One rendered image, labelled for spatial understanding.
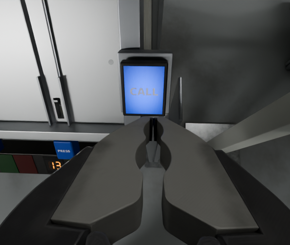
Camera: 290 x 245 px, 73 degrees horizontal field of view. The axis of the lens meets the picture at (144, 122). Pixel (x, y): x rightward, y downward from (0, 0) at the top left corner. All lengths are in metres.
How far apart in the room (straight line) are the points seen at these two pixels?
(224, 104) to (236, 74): 0.19
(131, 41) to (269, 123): 0.39
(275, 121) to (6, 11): 0.47
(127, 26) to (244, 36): 1.15
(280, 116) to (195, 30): 0.89
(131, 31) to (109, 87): 0.07
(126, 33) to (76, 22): 0.05
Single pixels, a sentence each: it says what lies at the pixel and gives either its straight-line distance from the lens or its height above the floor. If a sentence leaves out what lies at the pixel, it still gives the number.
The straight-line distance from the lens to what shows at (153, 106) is 0.18.
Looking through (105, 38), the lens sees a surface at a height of 0.79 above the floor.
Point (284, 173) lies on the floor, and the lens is 1.13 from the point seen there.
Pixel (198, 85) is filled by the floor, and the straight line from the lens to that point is 1.09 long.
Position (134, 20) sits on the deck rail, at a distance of 0.20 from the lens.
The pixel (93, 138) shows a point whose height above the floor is 0.73.
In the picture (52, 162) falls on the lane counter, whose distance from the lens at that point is 0.33.
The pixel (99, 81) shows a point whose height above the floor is 0.76.
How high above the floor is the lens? 0.95
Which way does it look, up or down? 75 degrees down
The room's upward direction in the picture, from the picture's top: 7 degrees counter-clockwise
